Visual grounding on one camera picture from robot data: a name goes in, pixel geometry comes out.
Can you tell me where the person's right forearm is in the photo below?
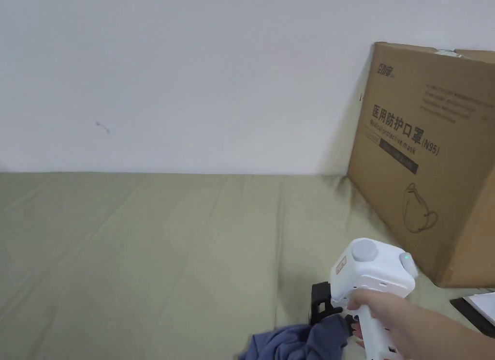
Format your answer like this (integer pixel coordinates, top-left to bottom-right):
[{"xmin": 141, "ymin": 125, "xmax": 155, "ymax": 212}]
[{"xmin": 380, "ymin": 296, "xmax": 495, "ymax": 360}]

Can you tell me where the bed with pale green sheet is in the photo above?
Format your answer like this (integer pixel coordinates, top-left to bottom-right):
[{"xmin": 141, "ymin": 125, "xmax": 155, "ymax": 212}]
[{"xmin": 0, "ymin": 171, "xmax": 495, "ymax": 360}]

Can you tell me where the person's right hand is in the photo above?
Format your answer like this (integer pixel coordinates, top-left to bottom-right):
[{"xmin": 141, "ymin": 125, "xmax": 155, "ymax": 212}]
[{"xmin": 346, "ymin": 287, "xmax": 399, "ymax": 350}]

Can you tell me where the black flat case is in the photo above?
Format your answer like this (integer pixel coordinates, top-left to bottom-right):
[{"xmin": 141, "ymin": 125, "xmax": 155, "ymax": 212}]
[{"xmin": 450, "ymin": 290, "xmax": 495, "ymax": 337}]

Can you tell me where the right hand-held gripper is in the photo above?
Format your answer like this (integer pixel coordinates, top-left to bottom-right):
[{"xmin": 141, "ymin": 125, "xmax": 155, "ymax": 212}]
[{"xmin": 311, "ymin": 238, "xmax": 420, "ymax": 360}]

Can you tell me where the dark blue garment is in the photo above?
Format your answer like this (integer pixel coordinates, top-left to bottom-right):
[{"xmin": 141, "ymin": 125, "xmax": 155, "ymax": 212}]
[{"xmin": 237, "ymin": 315, "xmax": 351, "ymax": 360}]

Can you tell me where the white paper sheet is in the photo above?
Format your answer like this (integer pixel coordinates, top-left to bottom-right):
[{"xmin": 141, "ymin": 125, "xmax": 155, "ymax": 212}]
[{"xmin": 463, "ymin": 291, "xmax": 495, "ymax": 325}]

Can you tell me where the large brown cardboard carton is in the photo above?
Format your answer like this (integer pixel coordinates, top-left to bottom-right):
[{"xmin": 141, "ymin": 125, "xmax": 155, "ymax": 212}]
[{"xmin": 347, "ymin": 42, "xmax": 495, "ymax": 289}]

